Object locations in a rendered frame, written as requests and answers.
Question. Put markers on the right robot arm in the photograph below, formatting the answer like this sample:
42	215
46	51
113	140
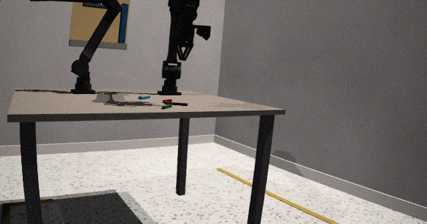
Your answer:
80	67

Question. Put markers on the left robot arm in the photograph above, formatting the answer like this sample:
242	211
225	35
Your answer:
186	13

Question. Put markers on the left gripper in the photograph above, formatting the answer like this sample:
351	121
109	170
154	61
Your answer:
182	41

